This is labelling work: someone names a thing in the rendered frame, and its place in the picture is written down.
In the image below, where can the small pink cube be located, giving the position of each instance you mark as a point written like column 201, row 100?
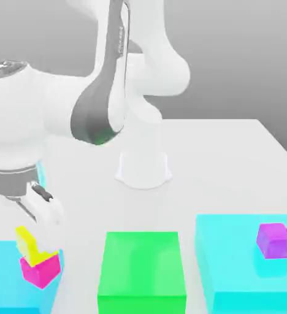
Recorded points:
column 41, row 273

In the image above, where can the small purple cube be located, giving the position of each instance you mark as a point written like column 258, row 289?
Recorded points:
column 274, row 241

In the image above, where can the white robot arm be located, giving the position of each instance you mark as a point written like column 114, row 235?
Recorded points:
column 23, row 117

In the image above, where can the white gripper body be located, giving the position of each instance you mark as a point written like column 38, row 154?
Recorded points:
column 44, row 235

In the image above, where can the large cyan box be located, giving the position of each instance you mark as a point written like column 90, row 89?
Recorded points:
column 231, row 257
column 3, row 269

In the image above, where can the large green box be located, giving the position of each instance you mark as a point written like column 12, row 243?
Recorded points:
column 141, row 269

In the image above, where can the small yellow cube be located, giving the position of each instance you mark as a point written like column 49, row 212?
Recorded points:
column 28, row 250

